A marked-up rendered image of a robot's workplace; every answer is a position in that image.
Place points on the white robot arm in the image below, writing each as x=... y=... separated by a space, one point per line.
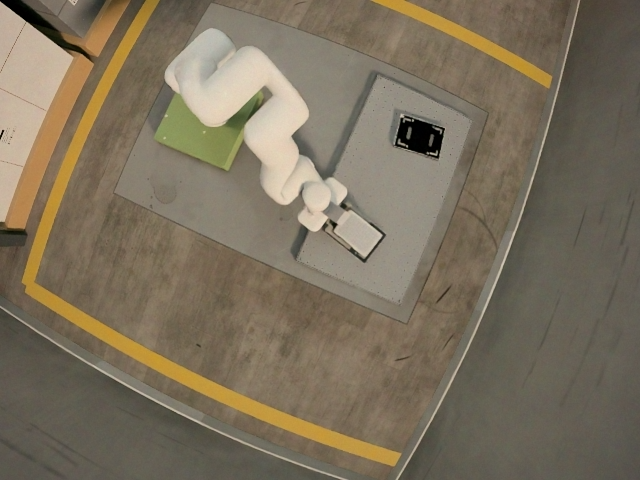
x=240 y=74

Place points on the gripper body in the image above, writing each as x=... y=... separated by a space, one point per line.
x=314 y=220

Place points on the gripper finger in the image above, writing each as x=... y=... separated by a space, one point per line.
x=342 y=241
x=358 y=213

